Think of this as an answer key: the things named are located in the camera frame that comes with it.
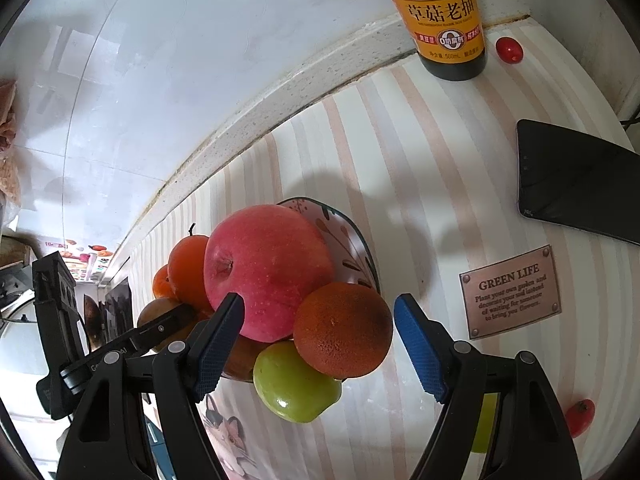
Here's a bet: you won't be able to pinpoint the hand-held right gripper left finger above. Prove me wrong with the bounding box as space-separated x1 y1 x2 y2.
56 292 246 480

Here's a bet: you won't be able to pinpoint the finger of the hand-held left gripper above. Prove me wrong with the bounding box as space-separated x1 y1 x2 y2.
131 304 197 355

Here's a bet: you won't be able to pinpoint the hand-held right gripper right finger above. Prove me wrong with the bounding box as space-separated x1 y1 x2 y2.
393 294 583 480

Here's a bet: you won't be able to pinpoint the small orange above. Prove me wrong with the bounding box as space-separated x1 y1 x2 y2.
152 264 176 300

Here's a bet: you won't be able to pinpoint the large orange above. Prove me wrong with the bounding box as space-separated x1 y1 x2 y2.
167 224 213 313

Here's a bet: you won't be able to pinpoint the dark brownish orange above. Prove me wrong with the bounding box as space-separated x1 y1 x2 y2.
293 282 393 380

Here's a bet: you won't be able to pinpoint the green apple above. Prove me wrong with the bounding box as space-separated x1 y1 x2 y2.
470 392 500 453
252 341 343 423

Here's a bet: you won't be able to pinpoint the large red apple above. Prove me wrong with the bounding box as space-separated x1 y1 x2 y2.
203 204 335 343

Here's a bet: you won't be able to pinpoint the oval floral ceramic plate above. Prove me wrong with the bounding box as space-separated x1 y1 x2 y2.
222 196 381 385

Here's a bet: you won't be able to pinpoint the cherry tomato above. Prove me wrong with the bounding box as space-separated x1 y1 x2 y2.
565 399 597 438
495 36 524 64

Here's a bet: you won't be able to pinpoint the striped cat print tablecloth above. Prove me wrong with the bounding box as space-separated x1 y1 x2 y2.
120 25 640 480

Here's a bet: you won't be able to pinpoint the plastic bag with orange contents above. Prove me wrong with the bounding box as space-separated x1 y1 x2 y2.
0 80 22 206

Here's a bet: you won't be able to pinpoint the black smartphone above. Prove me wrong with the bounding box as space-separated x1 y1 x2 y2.
516 119 640 247

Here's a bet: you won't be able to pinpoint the dark soy sauce bottle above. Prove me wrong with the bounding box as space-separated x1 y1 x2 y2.
367 0 488 81

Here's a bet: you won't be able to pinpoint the colourful wall stickers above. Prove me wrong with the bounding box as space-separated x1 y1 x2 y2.
45 240 113 281

